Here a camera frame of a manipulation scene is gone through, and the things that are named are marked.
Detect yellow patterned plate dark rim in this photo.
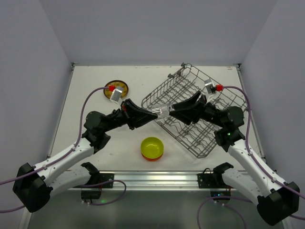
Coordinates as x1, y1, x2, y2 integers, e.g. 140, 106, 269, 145
103, 80, 129, 99

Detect clear glass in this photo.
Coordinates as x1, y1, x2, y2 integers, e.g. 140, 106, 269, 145
151, 104, 173, 119

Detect lime green bowl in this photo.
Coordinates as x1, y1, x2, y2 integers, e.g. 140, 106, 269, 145
141, 137, 164, 158

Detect orange bowl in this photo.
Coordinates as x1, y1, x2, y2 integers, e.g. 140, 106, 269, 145
142, 155, 162, 161

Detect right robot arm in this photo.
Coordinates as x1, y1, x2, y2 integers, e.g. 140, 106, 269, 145
170, 92, 301, 226

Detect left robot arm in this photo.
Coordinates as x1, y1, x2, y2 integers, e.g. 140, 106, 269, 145
12, 99, 158, 213

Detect left controller box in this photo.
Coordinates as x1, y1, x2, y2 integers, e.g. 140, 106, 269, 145
81, 190, 101, 202

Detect controller box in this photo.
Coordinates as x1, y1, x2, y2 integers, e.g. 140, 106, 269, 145
81, 190, 101, 202
210, 190, 231, 200

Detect right controller box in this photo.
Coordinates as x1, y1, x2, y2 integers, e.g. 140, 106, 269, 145
210, 190, 231, 200

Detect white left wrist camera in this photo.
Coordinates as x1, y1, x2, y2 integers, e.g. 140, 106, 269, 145
109, 86, 123, 105

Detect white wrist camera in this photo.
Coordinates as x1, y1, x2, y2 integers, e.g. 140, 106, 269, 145
204, 79, 216, 102
109, 86, 123, 105

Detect grey wire dish rack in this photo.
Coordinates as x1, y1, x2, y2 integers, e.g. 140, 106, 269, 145
141, 63, 246, 158

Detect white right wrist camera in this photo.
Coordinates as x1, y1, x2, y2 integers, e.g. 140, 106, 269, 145
204, 79, 216, 102

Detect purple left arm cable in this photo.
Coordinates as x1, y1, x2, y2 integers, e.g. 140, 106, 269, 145
0, 86, 127, 214

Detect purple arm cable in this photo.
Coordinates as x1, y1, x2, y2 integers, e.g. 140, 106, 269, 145
0, 86, 127, 214
197, 84, 305, 229

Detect aluminium mounting rail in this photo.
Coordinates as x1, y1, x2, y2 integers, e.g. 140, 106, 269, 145
58, 170, 265, 191

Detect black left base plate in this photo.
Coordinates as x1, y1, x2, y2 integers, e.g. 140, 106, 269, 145
98, 173, 114, 189

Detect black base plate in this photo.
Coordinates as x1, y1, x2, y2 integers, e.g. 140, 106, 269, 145
197, 173, 217, 189
98, 173, 114, 189

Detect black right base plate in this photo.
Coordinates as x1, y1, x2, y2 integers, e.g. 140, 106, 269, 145
197, 173, 217, 189

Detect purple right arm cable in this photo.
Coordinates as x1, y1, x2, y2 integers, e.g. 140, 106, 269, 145
197, 84, 305, 229

